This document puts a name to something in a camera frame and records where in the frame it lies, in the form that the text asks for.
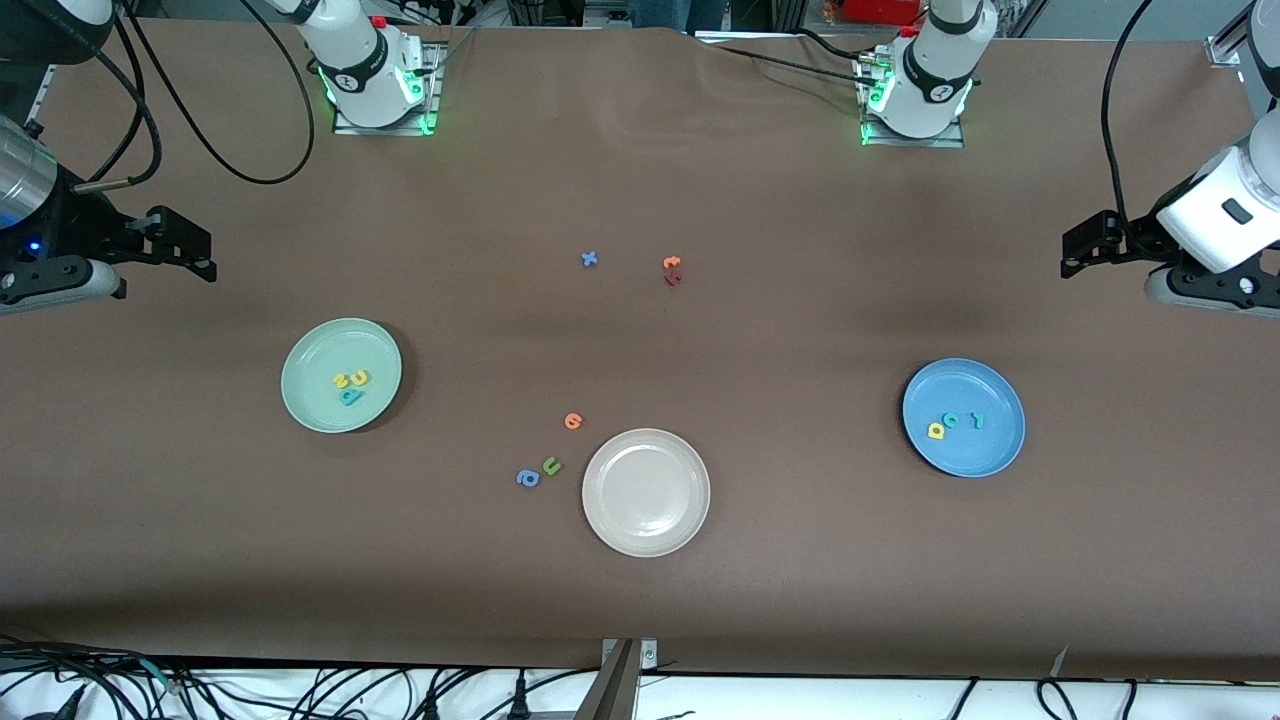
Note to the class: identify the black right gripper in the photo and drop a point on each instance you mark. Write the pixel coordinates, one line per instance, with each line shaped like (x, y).
(82, 226)

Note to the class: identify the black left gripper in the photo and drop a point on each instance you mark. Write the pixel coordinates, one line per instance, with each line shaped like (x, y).
(1139, 241)

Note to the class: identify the teal letter p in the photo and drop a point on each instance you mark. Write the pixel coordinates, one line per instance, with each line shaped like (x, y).
(351, 397)

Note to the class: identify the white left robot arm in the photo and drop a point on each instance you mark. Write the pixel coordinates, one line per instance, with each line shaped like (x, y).
(935, 70)

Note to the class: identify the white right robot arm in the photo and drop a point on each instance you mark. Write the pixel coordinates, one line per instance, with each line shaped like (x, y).
(365, 70)

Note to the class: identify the light green plate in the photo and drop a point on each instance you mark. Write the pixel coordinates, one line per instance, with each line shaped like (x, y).
(315, 350)

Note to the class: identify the blue plate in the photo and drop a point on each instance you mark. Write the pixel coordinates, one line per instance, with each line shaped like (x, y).
(985, 450)

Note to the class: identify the red box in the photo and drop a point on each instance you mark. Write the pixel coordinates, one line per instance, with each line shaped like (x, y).
(885, 10)

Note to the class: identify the blue letter a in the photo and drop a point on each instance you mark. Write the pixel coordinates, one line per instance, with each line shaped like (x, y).
(521, 479)

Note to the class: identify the white paper tab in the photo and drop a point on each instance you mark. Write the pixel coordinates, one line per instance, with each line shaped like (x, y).
(1059, 662)

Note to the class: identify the blue jeans of person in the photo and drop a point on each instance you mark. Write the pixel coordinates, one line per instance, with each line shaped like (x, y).
(680, 12)

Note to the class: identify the beige plate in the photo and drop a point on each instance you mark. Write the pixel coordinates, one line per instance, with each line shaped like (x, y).
(646, 492)

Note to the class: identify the brown table mat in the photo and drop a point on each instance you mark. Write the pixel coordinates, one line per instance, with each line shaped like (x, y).
(640, 620)

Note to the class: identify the aluminium frame rail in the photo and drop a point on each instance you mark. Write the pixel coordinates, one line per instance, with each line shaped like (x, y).
(40, 95)

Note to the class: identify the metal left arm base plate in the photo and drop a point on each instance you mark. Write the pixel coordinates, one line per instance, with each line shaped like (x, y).
(910, 142)

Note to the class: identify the aluminium frame corner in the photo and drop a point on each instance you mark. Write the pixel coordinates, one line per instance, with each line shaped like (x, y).
(1225, 52)

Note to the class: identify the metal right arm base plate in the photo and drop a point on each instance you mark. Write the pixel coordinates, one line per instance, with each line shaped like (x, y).
(434, 100)

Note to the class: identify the metal corner bracket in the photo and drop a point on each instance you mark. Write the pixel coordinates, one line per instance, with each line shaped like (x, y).
(648, 655)

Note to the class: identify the dark aluminium frame strut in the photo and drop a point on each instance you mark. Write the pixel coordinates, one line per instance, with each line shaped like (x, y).
(610, 690)

